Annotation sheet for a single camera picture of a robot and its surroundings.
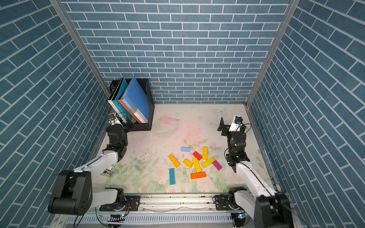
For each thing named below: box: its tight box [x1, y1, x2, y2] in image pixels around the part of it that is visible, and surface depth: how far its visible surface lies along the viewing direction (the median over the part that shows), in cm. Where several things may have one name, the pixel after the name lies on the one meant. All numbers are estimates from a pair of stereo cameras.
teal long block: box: [169, 168, 176, 185], surface depth 84 cm
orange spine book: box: [117, 99, 142, 124], surface depth 89 cm
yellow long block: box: [192, 157, 202, 173], surface depth 88 cm
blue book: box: [121, 76, 150, 124], surface depth 95 cm
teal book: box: [111, 77, 135, 124], surface depth 88 cm
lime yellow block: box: [201, 156, 216, 169], surface depth 90 cm
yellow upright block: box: [201, 146, 209, 161], surface depth 95 cm
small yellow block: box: [182, 158, 194, 169], surface depth 90 cm
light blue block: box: [180, 146, 191, 153], surface depth 96 cm
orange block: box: [190, 171, 207, 180], surface depth 85 cm
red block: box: [192, 151, 203, 161], surface depth 93 cm
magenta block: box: [211, 160, 223, 171], surface depth 89 cm
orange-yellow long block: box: [168, 153, 181, 168], surface depth 91 cm
